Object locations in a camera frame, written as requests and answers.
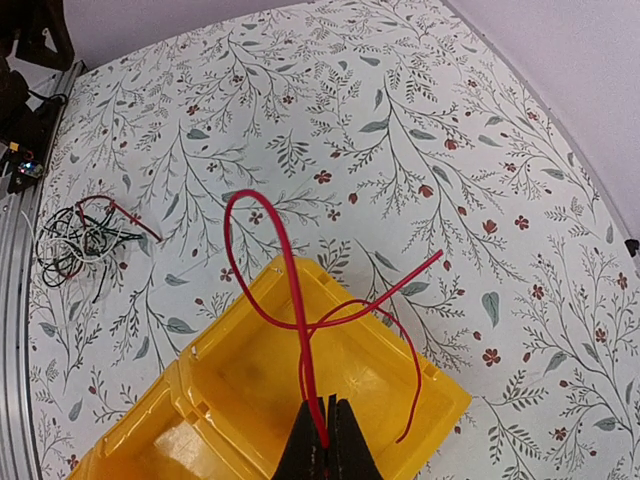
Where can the yellow three-compartment bin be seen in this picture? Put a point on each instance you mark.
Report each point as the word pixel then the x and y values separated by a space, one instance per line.
pixel 225 408

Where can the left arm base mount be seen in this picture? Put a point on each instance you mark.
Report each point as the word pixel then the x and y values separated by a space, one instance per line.
pixel 28 124

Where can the aluminium front rail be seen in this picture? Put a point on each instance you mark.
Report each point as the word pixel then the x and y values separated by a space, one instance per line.
pixel 19 212

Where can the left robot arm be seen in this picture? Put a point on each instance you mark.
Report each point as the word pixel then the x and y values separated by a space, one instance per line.
pixel 37 30

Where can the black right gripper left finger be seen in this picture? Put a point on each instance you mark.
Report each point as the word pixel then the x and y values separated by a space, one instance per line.
pixel 303 457

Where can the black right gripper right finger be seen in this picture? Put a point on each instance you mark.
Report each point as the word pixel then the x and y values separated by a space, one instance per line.
pixel 348 456

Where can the floral table cloth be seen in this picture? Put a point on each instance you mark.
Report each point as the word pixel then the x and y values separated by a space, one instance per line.
pixel 382 131

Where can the small black wall clip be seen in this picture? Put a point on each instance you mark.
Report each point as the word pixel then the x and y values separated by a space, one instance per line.
pixel 633 246

